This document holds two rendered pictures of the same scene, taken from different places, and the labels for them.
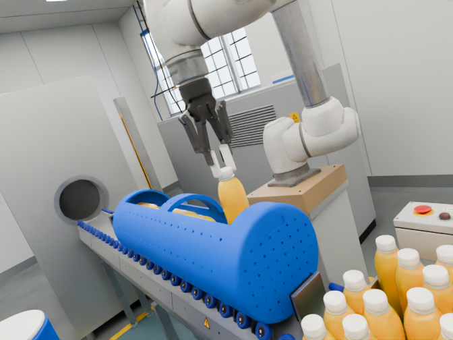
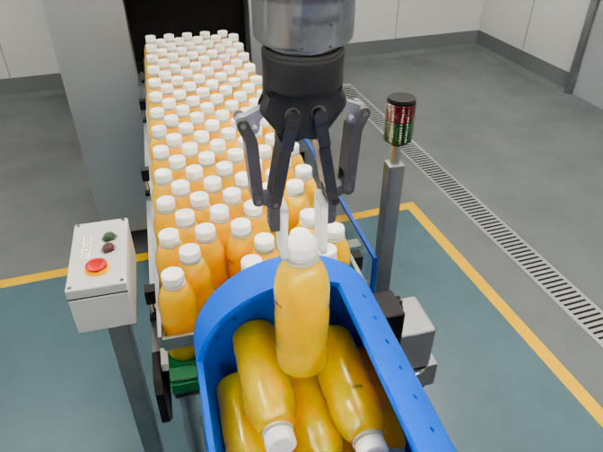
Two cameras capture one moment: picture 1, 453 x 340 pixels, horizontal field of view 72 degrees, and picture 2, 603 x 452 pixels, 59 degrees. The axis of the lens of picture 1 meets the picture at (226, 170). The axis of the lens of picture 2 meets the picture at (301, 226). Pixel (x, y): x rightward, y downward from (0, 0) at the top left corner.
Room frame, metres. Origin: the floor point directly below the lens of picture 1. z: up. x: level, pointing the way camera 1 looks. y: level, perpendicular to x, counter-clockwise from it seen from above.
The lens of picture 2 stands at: (1.22, 0.17, 1.70)
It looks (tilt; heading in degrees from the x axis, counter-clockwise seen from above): 35 degrees down; 200
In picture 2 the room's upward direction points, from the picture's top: straight up
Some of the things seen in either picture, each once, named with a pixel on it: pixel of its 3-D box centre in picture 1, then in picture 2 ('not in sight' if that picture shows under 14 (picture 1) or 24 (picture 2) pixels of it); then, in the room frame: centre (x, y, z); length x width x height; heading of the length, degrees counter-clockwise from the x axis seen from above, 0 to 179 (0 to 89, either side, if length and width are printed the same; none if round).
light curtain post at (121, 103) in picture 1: (167, 217); not in sight; (2.04, 0.49, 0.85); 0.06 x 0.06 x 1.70; 35
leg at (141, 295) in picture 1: (135, 282); not in sight; (2.34, 1.01, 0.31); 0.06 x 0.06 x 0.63; 35
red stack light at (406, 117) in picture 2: not in sight; (400, 109); (0.11, 0.00, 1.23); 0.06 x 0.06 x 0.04
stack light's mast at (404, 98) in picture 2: not in sight; (397, 131); (0.11, 0.00, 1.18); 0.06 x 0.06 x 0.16
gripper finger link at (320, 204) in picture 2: (214, 164); (320, 221); (0.75, 0.02, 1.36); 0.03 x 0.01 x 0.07; 34
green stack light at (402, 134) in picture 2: not in sight; (398, 128); (0.11, 0.00, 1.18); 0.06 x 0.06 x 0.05
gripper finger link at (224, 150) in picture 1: (227, 157); (282, 228); (0.77, -0.01, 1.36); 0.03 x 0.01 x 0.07; 34
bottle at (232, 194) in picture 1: (236, 206); (301, 309); (0.76, 0.01, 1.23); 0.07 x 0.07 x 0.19
